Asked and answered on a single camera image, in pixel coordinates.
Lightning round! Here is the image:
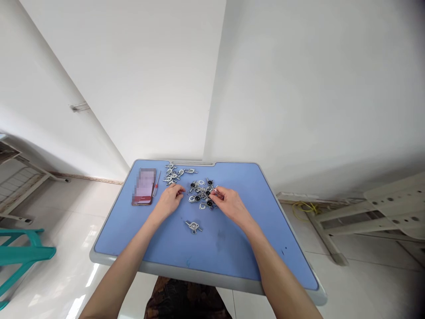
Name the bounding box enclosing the person's left hand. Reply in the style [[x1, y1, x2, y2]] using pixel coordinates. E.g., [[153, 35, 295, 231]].
[[154, 183, 186, 218]]

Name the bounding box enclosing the white power strip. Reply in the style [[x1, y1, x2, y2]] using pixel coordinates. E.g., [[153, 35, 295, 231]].
[[276, 191, 320, 204]]

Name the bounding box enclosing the yellow cable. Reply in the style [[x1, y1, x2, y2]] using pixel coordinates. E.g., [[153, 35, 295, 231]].
[[292, 200, 321, 223]]

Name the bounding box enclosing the rusty white metal bed frame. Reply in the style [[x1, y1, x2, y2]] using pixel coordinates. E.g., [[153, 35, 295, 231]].
[[0, 134, 71, 225]]

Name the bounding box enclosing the overturned white desk frame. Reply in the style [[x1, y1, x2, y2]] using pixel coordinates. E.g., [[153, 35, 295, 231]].
[[305, 172, 425, 267]]

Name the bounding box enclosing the pile of plain silver brackets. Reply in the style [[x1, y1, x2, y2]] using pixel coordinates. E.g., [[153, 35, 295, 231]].
[[162, 163, 198, 186]]

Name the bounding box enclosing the pile of black-knobbed silver valves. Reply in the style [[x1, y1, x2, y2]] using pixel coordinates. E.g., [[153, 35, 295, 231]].
[[187, 178, 220, 212]]

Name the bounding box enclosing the person's right hand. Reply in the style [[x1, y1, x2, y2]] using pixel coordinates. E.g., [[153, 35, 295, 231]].
[[209, 186, 250, 224]]

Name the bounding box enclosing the green plastic stool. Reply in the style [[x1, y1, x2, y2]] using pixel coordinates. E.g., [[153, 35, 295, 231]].
[[0, 228, 57, 311]]

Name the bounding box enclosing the smartphone in red case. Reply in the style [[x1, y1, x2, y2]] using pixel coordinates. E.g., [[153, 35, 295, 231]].
[[131, 167, 157, 207]]

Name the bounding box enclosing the person's body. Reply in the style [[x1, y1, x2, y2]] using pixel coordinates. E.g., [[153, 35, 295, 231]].
[[145, 276, 233, 319]]

